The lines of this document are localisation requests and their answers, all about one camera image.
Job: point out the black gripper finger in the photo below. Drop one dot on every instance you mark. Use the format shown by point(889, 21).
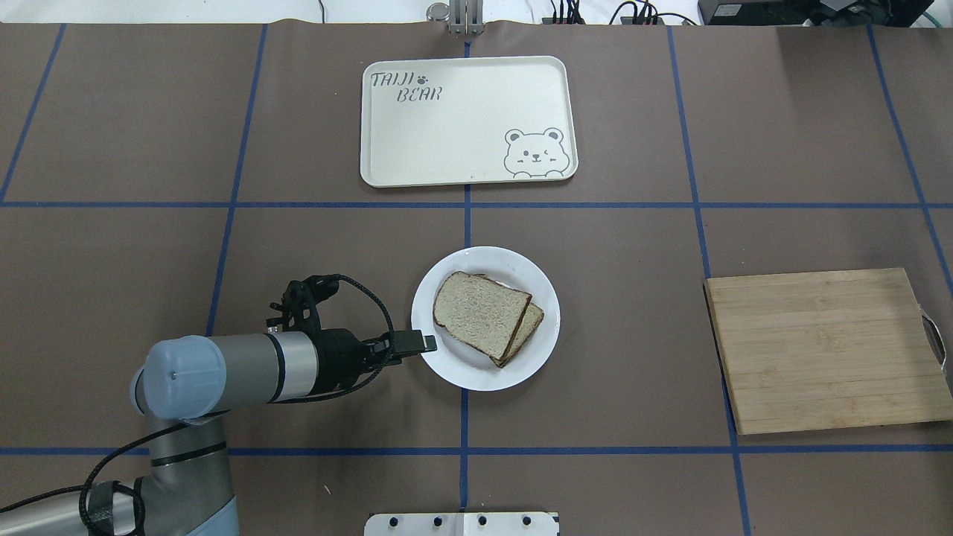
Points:
point(408, 344)

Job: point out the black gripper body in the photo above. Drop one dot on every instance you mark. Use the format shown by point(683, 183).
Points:
point(340, 358)

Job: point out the white round plate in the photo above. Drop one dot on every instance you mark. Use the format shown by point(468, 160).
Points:
point(465, 366)

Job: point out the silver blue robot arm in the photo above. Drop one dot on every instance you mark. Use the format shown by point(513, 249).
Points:
point(176, 480)

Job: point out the cream bear tray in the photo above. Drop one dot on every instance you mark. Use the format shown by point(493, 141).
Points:
point(466, 121)

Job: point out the small metal cylinder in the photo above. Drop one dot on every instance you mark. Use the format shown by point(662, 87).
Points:
point(438, 12)

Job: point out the black orange usb hub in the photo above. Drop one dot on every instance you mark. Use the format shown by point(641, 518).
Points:
point(566, 13)

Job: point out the wooden cutting board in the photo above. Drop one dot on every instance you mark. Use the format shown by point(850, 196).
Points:
point(826, 350)

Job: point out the black laptop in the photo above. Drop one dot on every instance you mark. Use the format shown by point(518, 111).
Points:
point(898, 14)

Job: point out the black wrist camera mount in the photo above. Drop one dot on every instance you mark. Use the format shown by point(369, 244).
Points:
point(299, 302)

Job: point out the aluminium frame post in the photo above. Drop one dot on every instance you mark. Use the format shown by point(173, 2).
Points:
point(466, 17)

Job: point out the metal cutting board handle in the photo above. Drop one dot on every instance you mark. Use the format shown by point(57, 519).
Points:
point(934, 337)

